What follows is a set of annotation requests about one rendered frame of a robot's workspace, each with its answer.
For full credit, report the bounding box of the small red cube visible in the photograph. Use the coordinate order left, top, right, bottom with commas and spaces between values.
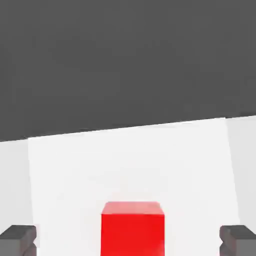
100, 201, 166, 256

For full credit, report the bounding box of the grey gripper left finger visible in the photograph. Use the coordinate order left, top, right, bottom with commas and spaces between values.
0, 224, 38, 256

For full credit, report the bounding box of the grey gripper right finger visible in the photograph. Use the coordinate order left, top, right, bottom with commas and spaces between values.
219, 224, 256, 256

